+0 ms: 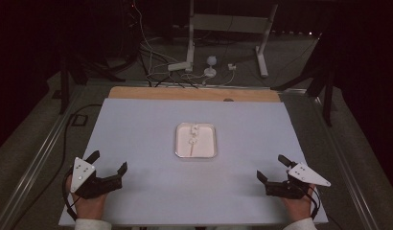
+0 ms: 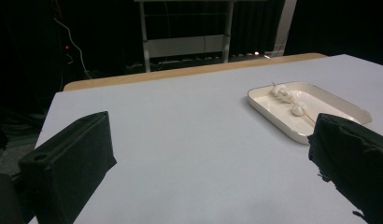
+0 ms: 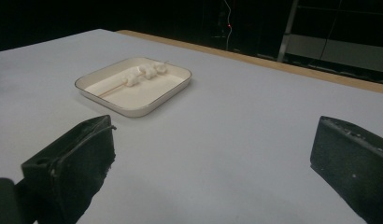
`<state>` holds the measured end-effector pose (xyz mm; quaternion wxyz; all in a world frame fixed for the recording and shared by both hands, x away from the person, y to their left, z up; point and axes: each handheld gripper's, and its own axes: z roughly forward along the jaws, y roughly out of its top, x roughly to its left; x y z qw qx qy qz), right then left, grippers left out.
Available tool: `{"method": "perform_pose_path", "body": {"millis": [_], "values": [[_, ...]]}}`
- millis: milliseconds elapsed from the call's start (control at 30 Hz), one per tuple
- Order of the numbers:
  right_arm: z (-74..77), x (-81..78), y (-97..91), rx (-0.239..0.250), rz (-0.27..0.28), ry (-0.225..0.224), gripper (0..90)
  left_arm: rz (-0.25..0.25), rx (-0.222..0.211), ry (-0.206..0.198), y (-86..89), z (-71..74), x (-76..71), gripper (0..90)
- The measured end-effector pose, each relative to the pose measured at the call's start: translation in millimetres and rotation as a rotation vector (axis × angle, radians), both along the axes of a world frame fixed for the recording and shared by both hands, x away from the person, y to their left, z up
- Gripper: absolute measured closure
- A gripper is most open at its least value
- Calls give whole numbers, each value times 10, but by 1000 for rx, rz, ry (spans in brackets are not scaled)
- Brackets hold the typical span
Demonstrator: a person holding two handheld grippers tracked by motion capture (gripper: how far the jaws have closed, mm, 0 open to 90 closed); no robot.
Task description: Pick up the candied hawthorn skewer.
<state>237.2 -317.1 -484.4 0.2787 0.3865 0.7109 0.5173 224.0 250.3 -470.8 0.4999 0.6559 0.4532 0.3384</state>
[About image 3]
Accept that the grey panel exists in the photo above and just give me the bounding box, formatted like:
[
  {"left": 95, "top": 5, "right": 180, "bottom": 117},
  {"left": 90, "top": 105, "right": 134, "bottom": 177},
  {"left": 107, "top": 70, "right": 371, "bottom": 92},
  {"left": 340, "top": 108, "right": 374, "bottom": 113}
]
[{"left": 286, "top": 33, "right": 383, "bottom": 75}]

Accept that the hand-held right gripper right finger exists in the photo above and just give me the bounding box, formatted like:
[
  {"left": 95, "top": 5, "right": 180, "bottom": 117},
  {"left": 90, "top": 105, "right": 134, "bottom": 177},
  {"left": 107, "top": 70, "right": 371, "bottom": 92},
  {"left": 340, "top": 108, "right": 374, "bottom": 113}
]
[{"left": 309, "top": 115, "right": 383, "bottom": 224}]

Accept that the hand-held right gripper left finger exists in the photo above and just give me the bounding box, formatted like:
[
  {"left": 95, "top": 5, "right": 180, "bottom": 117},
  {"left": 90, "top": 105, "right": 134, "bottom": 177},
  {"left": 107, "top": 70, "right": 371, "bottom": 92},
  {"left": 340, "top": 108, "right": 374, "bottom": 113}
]
[{"left": 15, "top": 114, "right": 117, "bottom": 224}]

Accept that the wooden skewer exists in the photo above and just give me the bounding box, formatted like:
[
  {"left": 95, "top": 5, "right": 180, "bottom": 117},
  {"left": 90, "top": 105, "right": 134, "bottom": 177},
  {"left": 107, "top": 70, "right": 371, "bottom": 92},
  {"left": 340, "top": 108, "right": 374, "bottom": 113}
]
[{"left": 97, "top": 61, "right": 169, "bottom": 97}]

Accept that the white cable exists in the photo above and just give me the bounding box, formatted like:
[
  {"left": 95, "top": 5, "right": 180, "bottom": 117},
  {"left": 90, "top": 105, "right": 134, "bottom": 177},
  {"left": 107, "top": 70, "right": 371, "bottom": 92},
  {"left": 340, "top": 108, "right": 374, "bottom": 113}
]
[{"left": 222, "top": 0, "right": 234, "bottom": 51}]

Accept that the cream square tray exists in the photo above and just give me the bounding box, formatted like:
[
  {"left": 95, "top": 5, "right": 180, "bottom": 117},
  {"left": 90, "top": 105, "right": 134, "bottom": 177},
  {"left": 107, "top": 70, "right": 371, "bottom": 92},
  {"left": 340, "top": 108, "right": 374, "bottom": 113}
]
[{"left": 74, "top": 56, "right": 193, "bottom": 119}]

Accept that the metal stand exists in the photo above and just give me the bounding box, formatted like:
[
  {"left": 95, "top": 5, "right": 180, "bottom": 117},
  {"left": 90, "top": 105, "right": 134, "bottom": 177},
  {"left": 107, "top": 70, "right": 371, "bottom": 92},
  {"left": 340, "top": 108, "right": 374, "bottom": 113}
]
[{"left": 276, "top": 0, "right": 300, "bottom": 63}]

